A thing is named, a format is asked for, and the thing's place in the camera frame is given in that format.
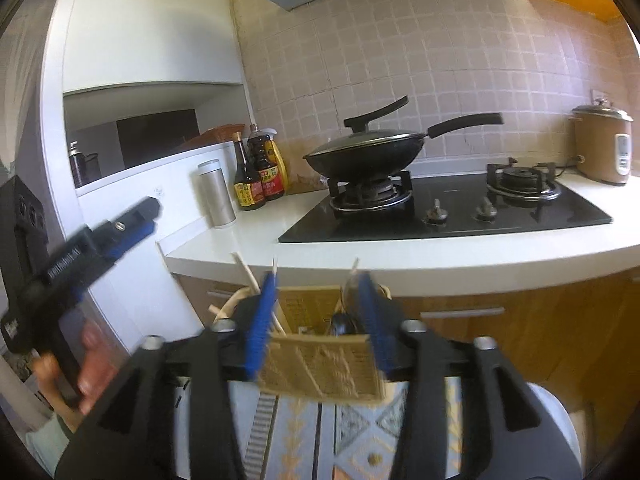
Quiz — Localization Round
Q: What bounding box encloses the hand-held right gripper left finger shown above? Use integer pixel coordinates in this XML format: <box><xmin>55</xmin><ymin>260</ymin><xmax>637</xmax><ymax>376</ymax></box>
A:
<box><xmin>55</xmin><ymin>272</ymin><xmax>278</xmax><ymax>480</ymax></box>

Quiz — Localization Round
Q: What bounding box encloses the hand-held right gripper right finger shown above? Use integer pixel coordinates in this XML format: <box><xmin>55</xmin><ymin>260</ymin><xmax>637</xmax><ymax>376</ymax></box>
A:
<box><xmin>357</xmin><ymin>271</ymin><xmax>583</xmax><ymax>480</ymax></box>

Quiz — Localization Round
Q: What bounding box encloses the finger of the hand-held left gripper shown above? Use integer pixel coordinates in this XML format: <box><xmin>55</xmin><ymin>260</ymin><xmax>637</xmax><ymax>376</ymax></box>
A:
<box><xmin>102</xmin><ymin>220</ymin><xmax>153</xmax><ymax>263</ymax></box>
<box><xmin>107</xmin><ymin>196</ymin><xmax>166</xmax><ymax>233</ymax></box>

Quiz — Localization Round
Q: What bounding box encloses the tan woven utensil basket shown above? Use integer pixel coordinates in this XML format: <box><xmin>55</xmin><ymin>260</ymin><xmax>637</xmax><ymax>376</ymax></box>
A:
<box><xmin>255</xmin><ymin>284</ymin><xmax>390</xmax><ymax>405</ymax></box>

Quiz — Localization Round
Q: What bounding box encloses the person's left hand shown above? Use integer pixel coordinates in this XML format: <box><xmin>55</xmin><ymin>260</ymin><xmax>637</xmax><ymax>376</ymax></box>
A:
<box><xmin>32</xmin><ymin>321</ymin><xmax>133</xmax><ymax>413</ymax></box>

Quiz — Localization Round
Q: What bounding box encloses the dark thermos bottle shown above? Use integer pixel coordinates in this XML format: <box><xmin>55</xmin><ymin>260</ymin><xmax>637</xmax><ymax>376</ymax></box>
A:
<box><xmin>69</xmin><ymin>141</ymin><xmax>102</xmax><ymax>189</ymax></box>

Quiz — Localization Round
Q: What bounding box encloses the steel canister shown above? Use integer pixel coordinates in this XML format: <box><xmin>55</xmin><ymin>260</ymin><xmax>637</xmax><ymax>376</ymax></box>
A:
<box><xmin>197</xmin><ymin>159</ymin><xmax>237</xmax><ymax>229</ymax></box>

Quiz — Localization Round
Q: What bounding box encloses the white kitchen countertop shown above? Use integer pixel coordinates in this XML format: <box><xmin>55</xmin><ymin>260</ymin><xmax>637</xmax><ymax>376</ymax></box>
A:
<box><xmin>164</xmin><ymin>172</ymin><xmax>640</xmax><ymax>295</ymax></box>

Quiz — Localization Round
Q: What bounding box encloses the brown woven tray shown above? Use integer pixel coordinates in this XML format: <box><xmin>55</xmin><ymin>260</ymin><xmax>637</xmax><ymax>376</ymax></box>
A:
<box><xmin>179</xmin><ymin>122</ymin><xmax>252</xmax><ymax>152</ymax></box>

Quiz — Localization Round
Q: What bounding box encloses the dark soy sauce bottle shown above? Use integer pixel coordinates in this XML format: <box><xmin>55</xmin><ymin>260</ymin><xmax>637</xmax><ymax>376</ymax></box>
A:
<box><xmin>233</xmin><ymin>132</ymin><xmax>267</xmax><ymax>211</ymax></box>

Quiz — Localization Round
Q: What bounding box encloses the dark sauce bottle red label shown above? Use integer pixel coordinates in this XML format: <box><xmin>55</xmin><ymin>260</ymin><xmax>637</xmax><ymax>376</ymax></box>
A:
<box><xmin>247</xmin><ymin>124</ymin><xmax>286</xmax><ymax>202</ymax></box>

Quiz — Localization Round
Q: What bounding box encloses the black glass gas stove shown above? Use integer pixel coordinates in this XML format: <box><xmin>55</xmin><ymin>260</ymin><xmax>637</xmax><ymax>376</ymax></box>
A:
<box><xmin>277</xmin><ymin>160</ymin><xmax>614</xmax><ymax>244</ymax></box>

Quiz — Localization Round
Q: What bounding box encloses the yellow oil bottle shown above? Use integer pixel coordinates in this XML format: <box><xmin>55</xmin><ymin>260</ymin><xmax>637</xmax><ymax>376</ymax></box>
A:
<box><xmin>265</xmin><ymin>127</ymin><xmax>290</xmax><ymax>196</ymax></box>

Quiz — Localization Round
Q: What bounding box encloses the wooden cabinet door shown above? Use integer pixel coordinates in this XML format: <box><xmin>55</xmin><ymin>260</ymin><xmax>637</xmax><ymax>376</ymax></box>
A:
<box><xmin>172</xmin><ymin>267</ymin><xmax>640</xmax><ymax>411</ymax></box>

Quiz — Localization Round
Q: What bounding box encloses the black wok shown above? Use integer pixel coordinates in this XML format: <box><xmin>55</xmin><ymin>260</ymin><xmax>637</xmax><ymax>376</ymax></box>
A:
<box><xmin>303</xmin><ymin>112</ymin><xmax>504</xmax><ymax>182</ymax></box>

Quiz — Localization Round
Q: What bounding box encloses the black wok lid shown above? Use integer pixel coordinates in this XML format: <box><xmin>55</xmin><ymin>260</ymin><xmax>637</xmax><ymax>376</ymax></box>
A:
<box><xmin>306</xmin><ymin>95</ymin><xmax>428</xmax><ymax>157</ymax></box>

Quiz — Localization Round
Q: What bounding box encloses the brown rice cooker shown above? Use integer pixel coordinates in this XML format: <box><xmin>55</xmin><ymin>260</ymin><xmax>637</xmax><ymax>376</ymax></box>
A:
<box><xmin>570</xmin><ymin>99</ymin><xmax>635</xmax><ymax>187</ymax></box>

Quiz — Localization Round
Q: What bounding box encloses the silver cabinet handle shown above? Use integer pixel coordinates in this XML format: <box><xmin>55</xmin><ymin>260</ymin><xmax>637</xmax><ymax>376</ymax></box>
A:
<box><xmin>420</xmin><ymin>306</ymin><xmax>506</xmax><ymax>319</ymax></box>

